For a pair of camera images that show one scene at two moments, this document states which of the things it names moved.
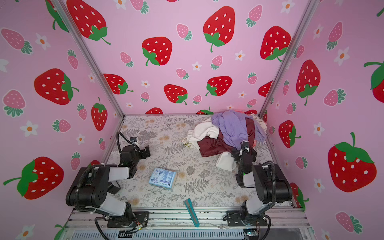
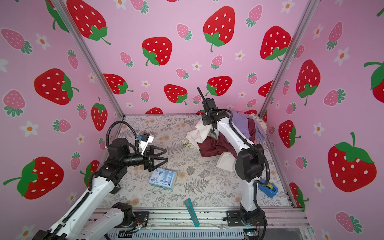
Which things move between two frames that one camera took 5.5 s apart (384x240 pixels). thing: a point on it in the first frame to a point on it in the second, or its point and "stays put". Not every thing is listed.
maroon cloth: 208,145 stays put
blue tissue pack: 163,178 stays put
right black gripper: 238,153 to 204,121
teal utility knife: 188,202 stays put
